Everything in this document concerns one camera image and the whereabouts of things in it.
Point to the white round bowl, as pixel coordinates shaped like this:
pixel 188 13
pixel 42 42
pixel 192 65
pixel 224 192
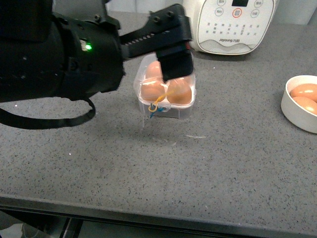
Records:
pixel 295 113

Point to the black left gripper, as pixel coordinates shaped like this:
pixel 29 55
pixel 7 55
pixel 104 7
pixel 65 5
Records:
pixel 63 48

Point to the clear plastic egg box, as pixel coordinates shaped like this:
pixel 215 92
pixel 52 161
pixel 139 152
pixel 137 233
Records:
pixel 177 111

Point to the grey curtain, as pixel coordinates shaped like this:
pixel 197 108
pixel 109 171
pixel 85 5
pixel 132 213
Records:
pixel 303 12

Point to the black table leg frame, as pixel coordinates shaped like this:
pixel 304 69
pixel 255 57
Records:
pixel 14 224

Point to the blue rubber band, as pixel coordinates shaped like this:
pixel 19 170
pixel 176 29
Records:
pixel 158 110

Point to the white Joyoung blender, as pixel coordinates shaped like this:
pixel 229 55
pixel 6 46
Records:
pixel 228 27

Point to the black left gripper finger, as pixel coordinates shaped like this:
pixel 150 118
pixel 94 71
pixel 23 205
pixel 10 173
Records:
pixel 167 33

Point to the yellow rubber band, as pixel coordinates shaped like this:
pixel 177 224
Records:
pixel 155 105

